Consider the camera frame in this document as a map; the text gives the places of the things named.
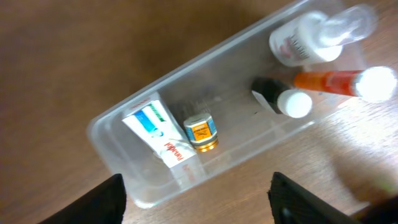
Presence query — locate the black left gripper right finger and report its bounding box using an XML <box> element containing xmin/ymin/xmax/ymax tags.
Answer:
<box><xmin>267</xmin><ymin>172</ymin><xmax>359</xmax><ymax>224</ymax></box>

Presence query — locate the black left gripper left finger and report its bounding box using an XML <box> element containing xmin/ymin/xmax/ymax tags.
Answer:
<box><xmin>40</xmin><ymin>174</ymin><xmax>127</xmax><ymax>224</ymax></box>

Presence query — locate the white Panadol medicine box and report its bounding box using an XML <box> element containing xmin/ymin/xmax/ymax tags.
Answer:
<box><xmin>123</xmin><ymin>100</ymin><xmax>196</xmax><ymax>168</ymax></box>

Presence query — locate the dark bottle white cap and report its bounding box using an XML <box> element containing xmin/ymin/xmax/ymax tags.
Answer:
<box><xmin>251</xmin><ymin>78</ymin><xmax>313</xmax><ymax>118</ymax></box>

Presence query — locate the small gold-lid balm jar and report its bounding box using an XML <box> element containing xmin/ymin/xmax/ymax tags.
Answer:
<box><xmin>183</xmin><ymin>113</ymin><xmax>219</xmax><ymax>152</ymax></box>

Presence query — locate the orange tube white cap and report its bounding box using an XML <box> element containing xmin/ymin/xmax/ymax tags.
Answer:
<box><xmin>294</xmin><ymin>67</ymin><xmax>397</xmax><ymax>103</ymax></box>

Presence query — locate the white spray bottle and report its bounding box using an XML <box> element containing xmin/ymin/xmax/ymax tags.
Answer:
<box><xmin>269</xmin><ymin>4</ymin><xmax>378</xmax><ymax>67</ymax></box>

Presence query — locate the clear plastic container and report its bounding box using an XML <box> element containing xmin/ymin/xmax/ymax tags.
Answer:
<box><xmin>86</xmin><ymin>0</ymin><xmax>369</xmax><ymax>209</ymax></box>

